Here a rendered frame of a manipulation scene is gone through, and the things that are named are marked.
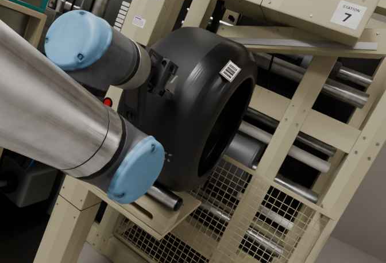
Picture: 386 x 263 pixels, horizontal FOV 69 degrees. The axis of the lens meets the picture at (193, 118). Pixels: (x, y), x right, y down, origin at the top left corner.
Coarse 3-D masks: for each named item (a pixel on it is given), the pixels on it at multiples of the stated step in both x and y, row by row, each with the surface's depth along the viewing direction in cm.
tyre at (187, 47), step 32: (192, 32) 88; (192, 64) 78; (224, 64) 78; (256, 64) 96; (192, 96) 74; (224, 96) 78; (160, 128) 77; (192, 128) 75; (224, 128) 125; (192, 160) 80
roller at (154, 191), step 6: (156, 186) 92; (162, 186) 92; (150, 192) 91; (156, 192) 90; (162, 192) 90; (168, 192) 90; (156, 198) 91; (162, 198) 90; (168, 198) 89; (174, 198) 89; (180, 198) 90; (168, 204) 89; (174, 204) 88; (180, 204) 90; (174, 210) 89
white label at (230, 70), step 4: (228, 64) 78; (232, 64) 79; (224, 68) 77; (228, 68) 78; (232, 68) 78; (236, 68) 79; (240, 68) 79; (220, 72) 76; (224, 72) 77; (228, 72) 77; (232, 72) 78; (236, 72) 78; (224, 76) 76; (228, 76) 77; (232, 76) 77
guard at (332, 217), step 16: (224, 176) 133; (256, 176) 127; (240, 192) 130; (288, 192) 122; (208, 208) 136; (224, 208) 133; (320, 208) 117; (224, 224) 133; (320, 224) 118; (128, 240) 154; (224, 240) 133; (320, 240) 117; (144, 256) 149; (160, 256) 146; (208, 256) 137
